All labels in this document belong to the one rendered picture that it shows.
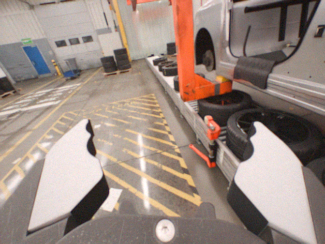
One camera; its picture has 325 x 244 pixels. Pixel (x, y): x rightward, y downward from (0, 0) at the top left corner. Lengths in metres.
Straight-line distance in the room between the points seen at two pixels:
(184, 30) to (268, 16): 1.01
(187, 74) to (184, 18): 0.54
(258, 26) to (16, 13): 13.39
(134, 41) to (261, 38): 10.64
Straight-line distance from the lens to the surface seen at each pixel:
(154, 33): 12.39
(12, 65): 14.85
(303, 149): 1.36
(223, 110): 1.74
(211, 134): 1.31
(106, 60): 7.70
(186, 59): 1.75
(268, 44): 2.31
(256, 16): 2.21
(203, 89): 1.92
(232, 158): 1.29
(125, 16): 12.35
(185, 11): 1.74
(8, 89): 9.98
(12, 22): 14.22
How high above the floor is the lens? 1.30
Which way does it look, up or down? 31 degrees down
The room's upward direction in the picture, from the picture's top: 10 degrees counter-clockwise
